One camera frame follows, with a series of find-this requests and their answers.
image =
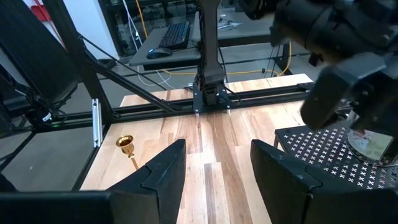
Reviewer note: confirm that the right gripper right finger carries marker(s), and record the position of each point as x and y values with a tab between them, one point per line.
280	186

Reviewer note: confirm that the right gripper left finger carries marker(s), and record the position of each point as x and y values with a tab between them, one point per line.
155	193

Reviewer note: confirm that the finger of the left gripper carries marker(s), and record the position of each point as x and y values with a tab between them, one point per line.
379	115

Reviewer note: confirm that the metal candle tin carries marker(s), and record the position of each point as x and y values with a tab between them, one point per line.
370	149

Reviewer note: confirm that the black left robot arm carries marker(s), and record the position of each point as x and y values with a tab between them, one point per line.
210	46

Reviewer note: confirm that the black perforated metal shelf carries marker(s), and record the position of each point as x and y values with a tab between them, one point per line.
326	155

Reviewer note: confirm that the brass candlestick holder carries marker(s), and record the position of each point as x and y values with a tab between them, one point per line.
126	143

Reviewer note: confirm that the clear plastic bag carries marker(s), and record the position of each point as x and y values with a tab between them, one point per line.
230	25

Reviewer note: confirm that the dark grey computer desk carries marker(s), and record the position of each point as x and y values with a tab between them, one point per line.
183	56

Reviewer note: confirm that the black backlit keyboard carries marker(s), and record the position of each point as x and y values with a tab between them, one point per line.
175	35

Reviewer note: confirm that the large black panel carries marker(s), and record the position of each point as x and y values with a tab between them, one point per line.
31	46

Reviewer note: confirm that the silver aluminium bracket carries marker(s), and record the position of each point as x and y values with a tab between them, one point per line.
97	124

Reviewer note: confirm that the small black camera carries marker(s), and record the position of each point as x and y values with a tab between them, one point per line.
40	115

